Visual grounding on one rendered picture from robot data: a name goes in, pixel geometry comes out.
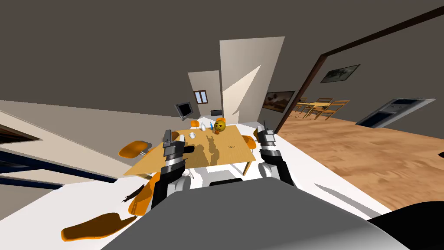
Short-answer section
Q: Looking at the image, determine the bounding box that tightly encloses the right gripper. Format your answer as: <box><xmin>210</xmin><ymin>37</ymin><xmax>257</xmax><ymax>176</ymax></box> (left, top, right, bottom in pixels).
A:
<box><xmin>258</xmin><ymin>120</ymin><xmax>277</xmax><ymax>149</ymax></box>

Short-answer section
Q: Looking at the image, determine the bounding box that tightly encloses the brown framed window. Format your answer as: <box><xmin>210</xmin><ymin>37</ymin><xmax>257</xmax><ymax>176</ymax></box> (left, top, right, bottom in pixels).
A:
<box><xmin>193</xmin><ymin>90</ymin><xmax>209</xmax><ymax>105</ymax></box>

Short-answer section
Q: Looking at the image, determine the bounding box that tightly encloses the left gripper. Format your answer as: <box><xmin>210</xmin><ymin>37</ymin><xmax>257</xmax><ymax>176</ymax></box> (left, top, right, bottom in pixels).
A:
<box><xmin>162</xmin><ymin>129</ymin><xmax>196</xmax><ymax>158</ymax></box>

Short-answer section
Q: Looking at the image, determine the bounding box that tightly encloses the black flat screen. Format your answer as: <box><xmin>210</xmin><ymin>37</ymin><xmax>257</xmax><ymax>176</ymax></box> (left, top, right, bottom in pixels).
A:
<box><xmin>174</xmin><ymin>101</ymin><xmax>194</xmax><ymax>121</ymax></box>

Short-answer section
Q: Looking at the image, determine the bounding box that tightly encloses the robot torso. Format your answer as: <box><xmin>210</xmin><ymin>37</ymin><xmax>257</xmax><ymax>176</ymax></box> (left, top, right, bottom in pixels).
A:
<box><xmin>100</xmin><ymin>178</ymin><xmax>411</xmax><ymax>250</ymax></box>

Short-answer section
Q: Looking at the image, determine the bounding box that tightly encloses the grey cabinet with dark panels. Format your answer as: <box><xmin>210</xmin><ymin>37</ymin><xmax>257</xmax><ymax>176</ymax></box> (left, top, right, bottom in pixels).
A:
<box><xmin>355</xmin><ymin>98</ymin><xmax>436</xmax><ymax>129</ymax></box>

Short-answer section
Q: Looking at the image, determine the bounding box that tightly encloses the dark grey framed picture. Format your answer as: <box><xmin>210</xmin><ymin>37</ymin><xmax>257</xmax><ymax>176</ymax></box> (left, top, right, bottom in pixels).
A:
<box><xmin>319</xmin><ymin>64</ymin><xmax>361</xmax><ymax>84</ymax></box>

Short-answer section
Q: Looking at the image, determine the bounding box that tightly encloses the light wooden table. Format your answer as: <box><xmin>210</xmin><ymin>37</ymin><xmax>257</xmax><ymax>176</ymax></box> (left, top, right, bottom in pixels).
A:
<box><xmin>123</xmin><ymin>125</ymin><xmax>257</xmax><ymax>178</ymax></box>

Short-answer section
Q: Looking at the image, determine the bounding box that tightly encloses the wooden dining table with chairs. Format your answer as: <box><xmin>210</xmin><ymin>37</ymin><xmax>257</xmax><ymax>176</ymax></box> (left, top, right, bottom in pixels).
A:
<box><xmin>292</xmin><ymin>97</ymin><xmax>351</xmax><ymax>121</ymax></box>

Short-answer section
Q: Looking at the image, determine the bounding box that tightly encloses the brown landscape picture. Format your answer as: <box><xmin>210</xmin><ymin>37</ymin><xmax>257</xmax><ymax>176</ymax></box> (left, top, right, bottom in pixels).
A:
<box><xmin>262</xmin><ymin>90</ymin><xmax>296</xmax><ymax>113</ymax></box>

